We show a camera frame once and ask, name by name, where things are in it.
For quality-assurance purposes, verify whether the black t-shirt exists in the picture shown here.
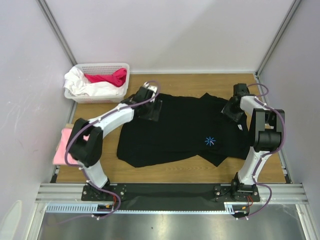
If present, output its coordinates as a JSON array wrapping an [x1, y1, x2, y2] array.
[[116, 93, 250, 168]]

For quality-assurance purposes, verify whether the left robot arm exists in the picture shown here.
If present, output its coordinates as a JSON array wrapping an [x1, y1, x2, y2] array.
[[64, 81, 162, 200]]

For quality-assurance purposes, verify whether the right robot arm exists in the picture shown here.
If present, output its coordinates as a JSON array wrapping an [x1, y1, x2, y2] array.
[[215, 83, 287, 202]]

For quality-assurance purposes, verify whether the magenta t-shirt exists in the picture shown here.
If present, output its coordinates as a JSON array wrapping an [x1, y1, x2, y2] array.
[[84, 68, 127, 88]]

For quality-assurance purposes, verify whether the white plastic laundry basket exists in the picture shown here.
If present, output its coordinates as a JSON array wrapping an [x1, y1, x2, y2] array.
[[64, 63, 130, 104]]

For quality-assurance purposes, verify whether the white t-shirt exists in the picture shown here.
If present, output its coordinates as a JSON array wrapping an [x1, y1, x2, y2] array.
[[63, 66, 125, 97]]

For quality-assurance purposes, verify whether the folded beige t-shirt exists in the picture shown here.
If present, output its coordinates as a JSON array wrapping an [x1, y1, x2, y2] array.
[[65, 123, 74, 129]]

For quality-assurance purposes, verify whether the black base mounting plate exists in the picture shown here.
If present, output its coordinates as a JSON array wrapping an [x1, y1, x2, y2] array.
[[82, 182, 261, 213]]

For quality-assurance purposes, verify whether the folded pink t-shirt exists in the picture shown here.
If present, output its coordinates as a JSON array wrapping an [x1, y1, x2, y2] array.
[[52, 128, 72, 165]]

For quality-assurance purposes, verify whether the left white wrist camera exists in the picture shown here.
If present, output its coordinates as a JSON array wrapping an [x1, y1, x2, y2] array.
[[143, 81, 158, 93]]

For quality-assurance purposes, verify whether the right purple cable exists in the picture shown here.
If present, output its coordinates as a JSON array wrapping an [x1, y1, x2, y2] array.
[[234, 83, 286, 221]]

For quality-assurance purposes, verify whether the purple cable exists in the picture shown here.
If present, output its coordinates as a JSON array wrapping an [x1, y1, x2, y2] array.
[[47, 80, 161, 227], [234, 83, 286, 221]]

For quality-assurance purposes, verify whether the aluminium frame rail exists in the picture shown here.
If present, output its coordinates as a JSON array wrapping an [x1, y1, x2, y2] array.
[[35, 183, 308, 204]]

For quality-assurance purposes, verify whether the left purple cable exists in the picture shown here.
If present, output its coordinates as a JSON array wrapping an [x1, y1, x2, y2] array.
[[47, 80, 161, 227]]

